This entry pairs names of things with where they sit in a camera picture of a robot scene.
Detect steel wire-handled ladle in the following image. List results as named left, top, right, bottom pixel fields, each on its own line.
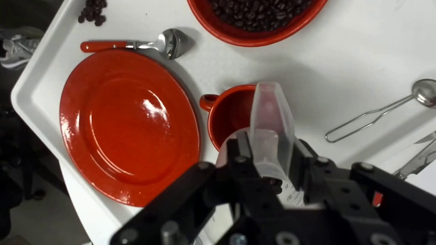
left=323, top=77, right=436, bottom=145

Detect dark coffee beans pile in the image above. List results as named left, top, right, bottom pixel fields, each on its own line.
left=207, top=0, right=316, bottom=34
left=76, top=0, right=109, bottom=27

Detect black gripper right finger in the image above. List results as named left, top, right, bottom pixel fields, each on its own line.
left=282, top=137, right=436, bottom=245

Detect red mug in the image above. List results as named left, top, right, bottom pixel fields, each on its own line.
left=199, top=83, right=259, bottom=151

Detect red-handled steel spoon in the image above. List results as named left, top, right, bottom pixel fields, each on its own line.
left=79, top=27, right=191, bottom=61

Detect red plate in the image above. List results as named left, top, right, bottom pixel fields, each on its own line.
left=57, top=49, right=203, bottom=209

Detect white sneaker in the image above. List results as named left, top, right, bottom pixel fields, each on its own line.
left=0, top=32, right=43, bottom=70

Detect red bowl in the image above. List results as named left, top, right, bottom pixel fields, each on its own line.
left=185, top=0, right=330, bottom=49

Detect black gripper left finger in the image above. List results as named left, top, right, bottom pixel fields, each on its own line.
left=110, top=130, right=281, bottom=245

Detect white plastic tray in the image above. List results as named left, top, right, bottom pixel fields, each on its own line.
left=9, top=0, right=436, bottom=245

